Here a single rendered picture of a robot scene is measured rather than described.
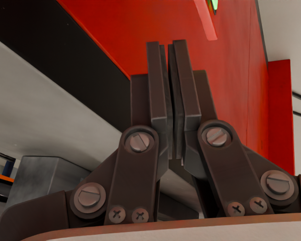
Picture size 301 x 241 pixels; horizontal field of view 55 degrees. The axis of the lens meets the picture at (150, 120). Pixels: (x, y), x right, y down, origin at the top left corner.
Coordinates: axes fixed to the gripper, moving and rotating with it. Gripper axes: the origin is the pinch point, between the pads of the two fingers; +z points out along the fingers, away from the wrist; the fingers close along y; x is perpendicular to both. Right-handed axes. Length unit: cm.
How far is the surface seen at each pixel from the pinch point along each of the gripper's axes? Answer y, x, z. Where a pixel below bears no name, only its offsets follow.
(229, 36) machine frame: 17, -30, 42
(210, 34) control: 2.7, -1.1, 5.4
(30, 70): -6.9, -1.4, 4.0
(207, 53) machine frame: 8.3, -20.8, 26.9
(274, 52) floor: 62, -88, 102
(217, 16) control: 3.2, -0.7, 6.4
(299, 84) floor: 84, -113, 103
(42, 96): -7.4, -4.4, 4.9
